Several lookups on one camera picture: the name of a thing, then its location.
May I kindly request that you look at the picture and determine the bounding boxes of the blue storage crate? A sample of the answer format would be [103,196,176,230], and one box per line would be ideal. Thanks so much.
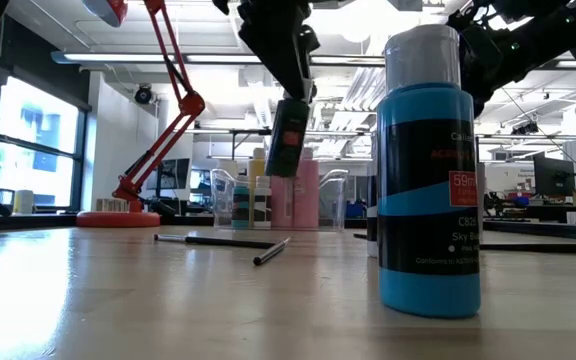
[345,199,369,220]

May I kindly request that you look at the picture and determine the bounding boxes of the black aluminium table frame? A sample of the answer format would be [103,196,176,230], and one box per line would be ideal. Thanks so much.
[481,218,576,244]

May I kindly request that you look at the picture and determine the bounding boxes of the long ceiling light strip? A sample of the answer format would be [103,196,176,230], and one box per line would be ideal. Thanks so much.
[50,49,387,67]

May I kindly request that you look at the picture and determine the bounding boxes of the green small paint bottle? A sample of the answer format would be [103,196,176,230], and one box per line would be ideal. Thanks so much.
[265,98,312,179]

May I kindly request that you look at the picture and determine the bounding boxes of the black computer monitor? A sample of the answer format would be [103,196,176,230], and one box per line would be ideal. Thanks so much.
[532,151,576,199]

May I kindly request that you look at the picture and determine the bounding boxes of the sky blue small paint bottle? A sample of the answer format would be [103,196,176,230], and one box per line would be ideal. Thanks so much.
[376,24,482,320]

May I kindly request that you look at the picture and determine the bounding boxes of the dark wall screen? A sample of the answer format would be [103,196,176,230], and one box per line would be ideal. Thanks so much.
[145,157,192,191]

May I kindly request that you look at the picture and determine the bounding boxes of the large window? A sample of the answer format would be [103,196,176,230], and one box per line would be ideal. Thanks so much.
[0,74,88,214]

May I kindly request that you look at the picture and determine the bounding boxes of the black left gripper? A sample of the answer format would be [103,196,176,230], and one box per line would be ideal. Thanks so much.
[237,0,321,104]

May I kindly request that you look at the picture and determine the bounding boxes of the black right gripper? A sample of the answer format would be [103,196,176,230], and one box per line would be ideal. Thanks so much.
[450,19,524,120]

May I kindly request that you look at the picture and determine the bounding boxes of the beige small blocks row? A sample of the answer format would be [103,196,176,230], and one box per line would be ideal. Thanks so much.
[95,197,130,213]

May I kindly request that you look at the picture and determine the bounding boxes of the red desk lamp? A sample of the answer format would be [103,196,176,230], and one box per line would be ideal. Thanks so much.
[75,0,207,229]

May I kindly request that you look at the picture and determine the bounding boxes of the black office desk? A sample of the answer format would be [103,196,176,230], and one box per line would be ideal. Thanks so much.
[525,202,576,225]

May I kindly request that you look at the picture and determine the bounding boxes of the white canister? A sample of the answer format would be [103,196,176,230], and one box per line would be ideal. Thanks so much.
[13,189,36,215]

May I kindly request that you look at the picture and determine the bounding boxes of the yellow large paint bottle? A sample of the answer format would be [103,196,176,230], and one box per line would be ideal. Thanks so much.
[247,147,268,229]

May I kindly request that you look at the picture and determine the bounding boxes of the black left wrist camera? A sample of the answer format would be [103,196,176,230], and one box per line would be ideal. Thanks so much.
[297,23,322,55]

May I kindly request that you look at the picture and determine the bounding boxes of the white small paint bottle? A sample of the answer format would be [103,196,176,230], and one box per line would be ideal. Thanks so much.
[252,175,273,230]

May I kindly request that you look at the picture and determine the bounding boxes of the black track light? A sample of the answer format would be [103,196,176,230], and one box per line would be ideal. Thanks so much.
[510,119,540,136]

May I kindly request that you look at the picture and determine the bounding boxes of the clear plastic organizer bin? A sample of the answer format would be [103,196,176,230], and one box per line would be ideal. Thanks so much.
[211,168,349,232]

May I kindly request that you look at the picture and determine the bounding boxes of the black ceiling camera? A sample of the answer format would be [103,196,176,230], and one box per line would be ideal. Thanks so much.
[133,83,153,105]

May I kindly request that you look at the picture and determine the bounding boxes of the teal small paint bottle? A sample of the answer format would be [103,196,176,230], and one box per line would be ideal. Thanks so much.
[231,175,251,230]

